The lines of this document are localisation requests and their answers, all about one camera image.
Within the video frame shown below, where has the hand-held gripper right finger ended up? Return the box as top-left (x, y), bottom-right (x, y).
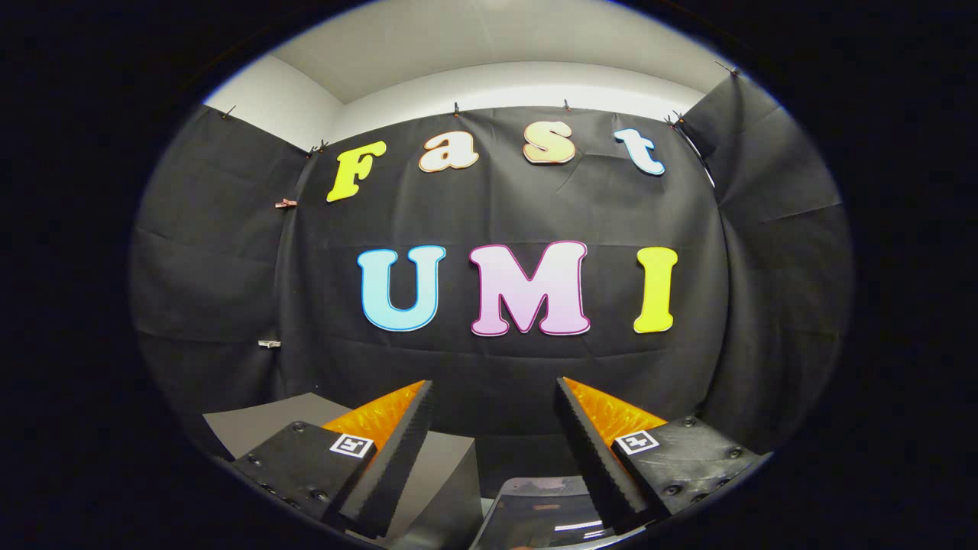
top-left (554, 376), bottom-right (765, 534)

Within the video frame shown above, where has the grey box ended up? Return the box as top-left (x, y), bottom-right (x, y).
top-left (202, 392), bottom-right (484, 550)

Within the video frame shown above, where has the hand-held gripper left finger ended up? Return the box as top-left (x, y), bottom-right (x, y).
top-left (228, 380), bottom-right (435, 540)

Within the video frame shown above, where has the black backdrop cloth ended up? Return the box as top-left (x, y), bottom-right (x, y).
top-left (128, 73), bottom-right (855, 459)

